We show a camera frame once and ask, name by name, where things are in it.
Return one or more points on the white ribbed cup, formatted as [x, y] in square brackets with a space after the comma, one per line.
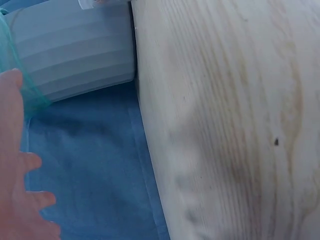
[75, 55]

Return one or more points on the person's left hand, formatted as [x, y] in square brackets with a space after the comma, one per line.
[12, 155]

